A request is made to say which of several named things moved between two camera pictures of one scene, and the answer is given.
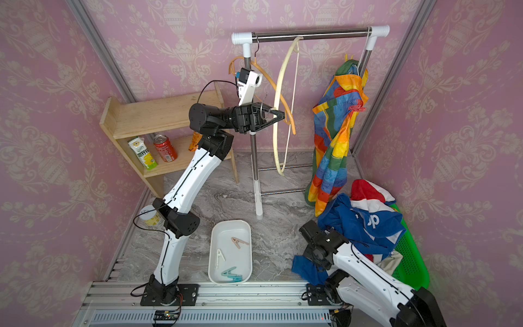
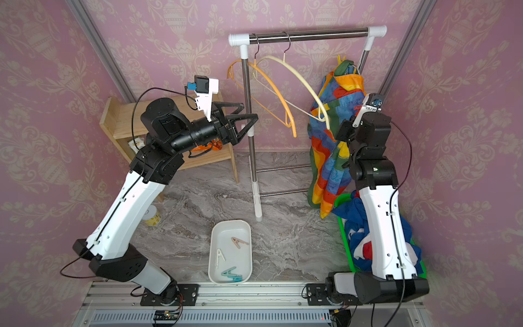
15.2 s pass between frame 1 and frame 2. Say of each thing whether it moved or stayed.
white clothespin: stayed
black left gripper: moved
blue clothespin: stayed
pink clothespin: stayed
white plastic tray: stayed
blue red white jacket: moved
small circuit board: stayed
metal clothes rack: stayed
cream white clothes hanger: moved
